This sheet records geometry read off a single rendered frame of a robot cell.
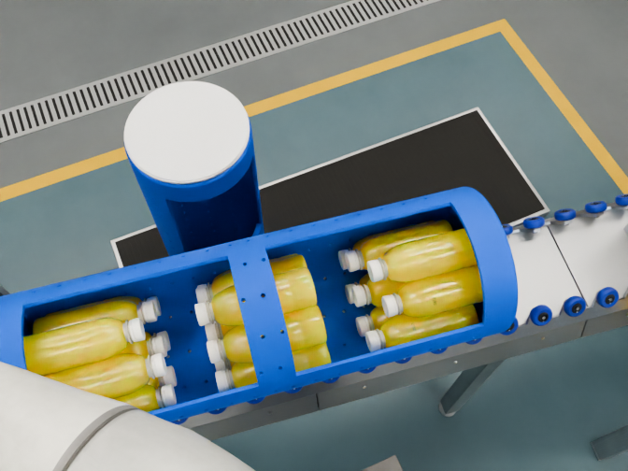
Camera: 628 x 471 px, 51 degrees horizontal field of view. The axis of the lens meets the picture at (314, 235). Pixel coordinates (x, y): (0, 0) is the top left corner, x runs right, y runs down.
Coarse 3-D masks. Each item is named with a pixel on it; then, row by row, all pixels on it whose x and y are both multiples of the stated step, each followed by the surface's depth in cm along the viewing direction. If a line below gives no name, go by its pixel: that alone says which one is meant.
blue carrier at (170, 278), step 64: (448, 192) 122; (192, 256) 114; (256, 256) 111; (320, 256) 134; (512, 256) 112; (0, 320) 105; (192, 320) 132; (256, 320) 106; (512, 320) 117; (192, 384) 127; (256, 384) 111
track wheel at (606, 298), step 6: (606, 288) 136; (612, 288) 136; (600, 294) 136; (606, 294) 135; (612, 294) 136; (618, 294) 136; (600, 300) 136; (606, 300) 136; (612, 300) 136; (606, 306) 136; (612, 306) 137
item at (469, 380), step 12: (468, 372) 183; (480, 372) 173; (492, 372) 177; (456, 384) 197; (468, 384) 185; (480, 384) 188; (444, 396) 213; (456, 396) 200; (468, 396) 200; (444, 408) 216; (456, 408) 213
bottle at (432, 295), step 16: (464, 272) 119; (400, 288) 120; (416, 288) 117; (432, 288) 117; (448, 288) 117; (464, 288) 118; (480, 288) 118; (400, 304) 118; (416, 304) 117; (432, 304) 117; (448, 304) 118; (464, 304) 119
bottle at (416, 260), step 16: (416, 240) 118; (432, 240) 117; (448, 240) 117; (464, 240) 117; (384, 256) 118; (400, 256) 115; (416, 256) 115; (432, 256) 115; (448, 256) 116; (464, 256) 116; (384, 272) 116; (400, 272) 115; (416, 272) 116; (432, 272) 117; (448, 272) 119
